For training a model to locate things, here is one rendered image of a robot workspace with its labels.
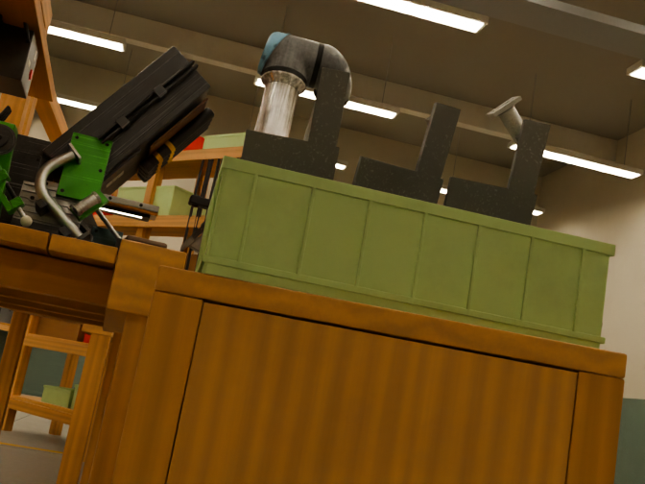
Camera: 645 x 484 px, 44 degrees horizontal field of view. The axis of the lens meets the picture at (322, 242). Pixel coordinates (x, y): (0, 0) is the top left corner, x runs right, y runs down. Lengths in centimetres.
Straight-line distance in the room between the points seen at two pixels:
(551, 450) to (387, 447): 23
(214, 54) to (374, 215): 871
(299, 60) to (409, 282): 98
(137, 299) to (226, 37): 830
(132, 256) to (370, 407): 76
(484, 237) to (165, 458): 56
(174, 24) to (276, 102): 796
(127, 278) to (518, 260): 84
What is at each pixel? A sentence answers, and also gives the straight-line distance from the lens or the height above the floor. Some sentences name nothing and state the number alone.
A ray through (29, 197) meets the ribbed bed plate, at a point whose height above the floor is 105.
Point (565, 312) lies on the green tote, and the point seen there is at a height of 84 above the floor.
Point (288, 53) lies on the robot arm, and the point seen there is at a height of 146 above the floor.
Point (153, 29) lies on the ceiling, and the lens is 990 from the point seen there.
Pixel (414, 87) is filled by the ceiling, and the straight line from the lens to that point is 1021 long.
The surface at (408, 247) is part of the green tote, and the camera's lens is 117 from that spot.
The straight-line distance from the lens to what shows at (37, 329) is 647.
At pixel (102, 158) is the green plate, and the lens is 241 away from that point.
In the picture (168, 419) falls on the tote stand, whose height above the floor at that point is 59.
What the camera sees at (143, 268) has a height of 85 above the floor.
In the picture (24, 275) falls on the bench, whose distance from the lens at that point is 180.
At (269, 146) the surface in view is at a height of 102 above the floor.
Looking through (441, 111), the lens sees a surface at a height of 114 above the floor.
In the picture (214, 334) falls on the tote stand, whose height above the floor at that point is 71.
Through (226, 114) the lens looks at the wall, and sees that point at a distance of 1178.
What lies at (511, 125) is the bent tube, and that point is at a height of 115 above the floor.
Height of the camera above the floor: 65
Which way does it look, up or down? 11 degrees up
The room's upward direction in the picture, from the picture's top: 10 degrees clockwise
